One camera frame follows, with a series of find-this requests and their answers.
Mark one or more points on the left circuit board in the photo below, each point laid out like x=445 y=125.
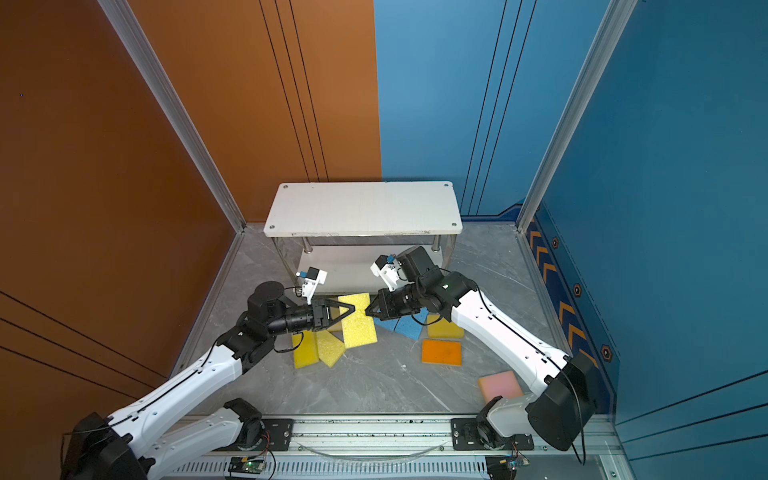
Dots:
x=246 y=467

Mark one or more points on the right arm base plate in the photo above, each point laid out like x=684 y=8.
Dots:
x=468 y=434

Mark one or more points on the orange sponge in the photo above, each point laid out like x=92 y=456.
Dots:
x=438 y=352

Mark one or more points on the blue sponge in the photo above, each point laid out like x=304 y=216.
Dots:
x=411 y=326
x=389 y=325

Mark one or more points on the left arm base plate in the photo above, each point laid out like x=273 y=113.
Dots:
x=273 y=434

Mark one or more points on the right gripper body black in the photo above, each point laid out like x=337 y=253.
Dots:
x=401 y=302

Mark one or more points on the yellow porous sponge large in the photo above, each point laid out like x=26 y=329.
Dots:
x=361 y=330

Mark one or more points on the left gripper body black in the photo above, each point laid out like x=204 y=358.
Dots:
x=317 y=314

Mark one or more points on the right circuit board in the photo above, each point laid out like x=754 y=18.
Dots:
x=505 y=467

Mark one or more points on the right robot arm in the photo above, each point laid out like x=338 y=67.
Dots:
x=563 y=388

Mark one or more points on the pink sponge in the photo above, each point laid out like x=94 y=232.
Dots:
x=504 y=384

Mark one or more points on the left aluminium corner post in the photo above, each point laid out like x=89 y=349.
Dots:
x=126 y=25

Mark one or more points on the blue sponge left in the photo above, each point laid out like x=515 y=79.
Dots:
x=389 y=325

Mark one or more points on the aluminium corner post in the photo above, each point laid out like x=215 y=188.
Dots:
x=126 y=25
x=600 y=52

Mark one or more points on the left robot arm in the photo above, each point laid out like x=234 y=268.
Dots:
x=139 y=441

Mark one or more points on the yellow sponge right side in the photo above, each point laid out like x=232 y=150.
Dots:
x=440 y=329

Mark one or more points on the blue sponge right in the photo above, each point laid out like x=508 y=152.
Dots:
x=411 y=326

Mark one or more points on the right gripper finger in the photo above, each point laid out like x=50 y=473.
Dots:
x=376 y=313
x=378 y=302

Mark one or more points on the white two-tier shelf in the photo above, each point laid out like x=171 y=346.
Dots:
x=343 y=227

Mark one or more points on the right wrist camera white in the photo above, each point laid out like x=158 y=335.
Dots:
x=387 y=269

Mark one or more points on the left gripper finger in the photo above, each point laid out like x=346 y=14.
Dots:
x=335 y=303
x=346 y=318

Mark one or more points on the aluminium front rail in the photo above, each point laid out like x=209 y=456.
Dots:
x=412 y=446

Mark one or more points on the circuit board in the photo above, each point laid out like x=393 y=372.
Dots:
x=246 y=467
x=505 y=467

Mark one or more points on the right aluminium corner post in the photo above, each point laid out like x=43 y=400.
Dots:
x=600 y=52

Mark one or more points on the bright yellow foam sponge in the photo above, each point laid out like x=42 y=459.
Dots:
x=305 y=350

